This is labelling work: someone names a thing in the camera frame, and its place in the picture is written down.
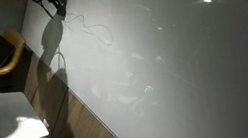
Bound black felt duster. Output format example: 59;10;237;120
53;6;69;20

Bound large white whiteboard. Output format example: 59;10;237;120
15;0;248;138

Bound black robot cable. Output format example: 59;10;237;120
27;0;57;24

